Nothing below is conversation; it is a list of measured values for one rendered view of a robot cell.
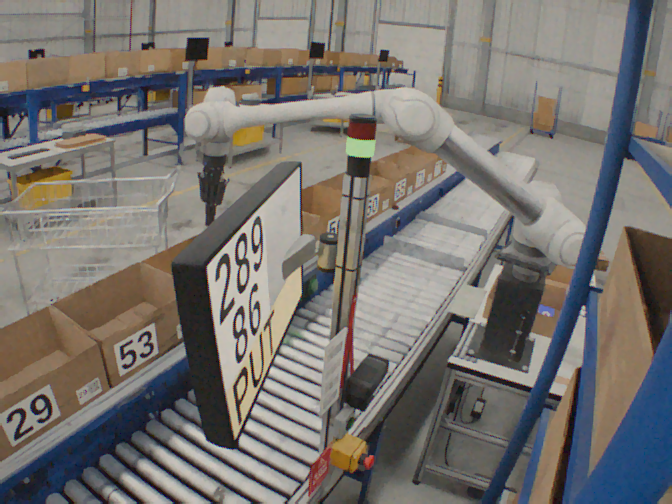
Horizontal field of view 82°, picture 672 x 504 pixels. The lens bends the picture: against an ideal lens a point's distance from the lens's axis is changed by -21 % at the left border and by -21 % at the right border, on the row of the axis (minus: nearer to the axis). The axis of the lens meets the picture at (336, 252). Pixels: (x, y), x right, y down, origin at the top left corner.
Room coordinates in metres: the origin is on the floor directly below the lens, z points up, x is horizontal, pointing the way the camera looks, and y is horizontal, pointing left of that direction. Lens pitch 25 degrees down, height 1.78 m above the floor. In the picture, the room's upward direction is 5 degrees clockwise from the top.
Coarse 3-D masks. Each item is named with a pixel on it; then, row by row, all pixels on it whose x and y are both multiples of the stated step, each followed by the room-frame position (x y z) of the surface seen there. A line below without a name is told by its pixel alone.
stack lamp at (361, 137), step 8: (352, 128) 0.83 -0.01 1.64; (360, 128) 0.83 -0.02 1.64; (368, 128) 0.83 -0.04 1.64; (352, 136) 0.83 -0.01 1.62; (360, 136) 0.83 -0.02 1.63; (368, 136) 0.83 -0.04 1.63; (352, 144) 0.83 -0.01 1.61; (360, 144) 0.83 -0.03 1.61; (368, 144) 0.83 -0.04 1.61; (352, 152) 0.83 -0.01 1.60; (360, 152) 0.83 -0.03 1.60; (368, 152) 0.83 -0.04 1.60
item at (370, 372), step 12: (372, 360) 0.91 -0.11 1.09; (384, 360) 0.92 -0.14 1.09; (360, 372) 0.87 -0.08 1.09; (372, 372) 0.87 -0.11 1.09; (384, 372) 0.89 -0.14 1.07; (348, 384) 0.84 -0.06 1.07; (360, 384) 0.84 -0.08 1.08; (372, 384) 0.84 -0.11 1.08; (360, 396) 0.83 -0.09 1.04; (372, 396) 0.88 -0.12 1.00; (360, 408) 0.85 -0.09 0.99
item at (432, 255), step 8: (384, 240) 2.39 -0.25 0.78; (392, 240) 2.37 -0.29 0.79; (400, 240) 2.35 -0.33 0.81; (392, 248) 2.37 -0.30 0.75; (400, 248) 2.35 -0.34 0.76; (408, 248) 2.33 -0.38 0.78; (416, 248) 2.31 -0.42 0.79; (424, 248) 2.29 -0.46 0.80; (416, 256) 2.30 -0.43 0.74; (424, 256) 2.28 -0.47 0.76; (432, 256) 2.26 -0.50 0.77; (440, 256) 2.25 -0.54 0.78; (448, 256) 2.23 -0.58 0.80; (456, 256) 2.21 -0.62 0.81; (440, 264) 2.24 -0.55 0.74; (448, 264) 2.22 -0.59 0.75; (456, 264) 2.20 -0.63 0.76
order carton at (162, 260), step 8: (184, 240) 1.58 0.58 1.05; (192, 240) 1.62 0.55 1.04; (168, 248) 1.50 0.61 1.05; (176, 248) 1.54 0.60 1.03; (152, 256) 1.43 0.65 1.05; (160, 256) 1.46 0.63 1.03; (168, 256) 1.50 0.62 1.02; (152, 264) 1.42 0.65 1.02; (160, 264) 1.46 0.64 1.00; (168, 264) 1.50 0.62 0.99; (168, 272) 1.49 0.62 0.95
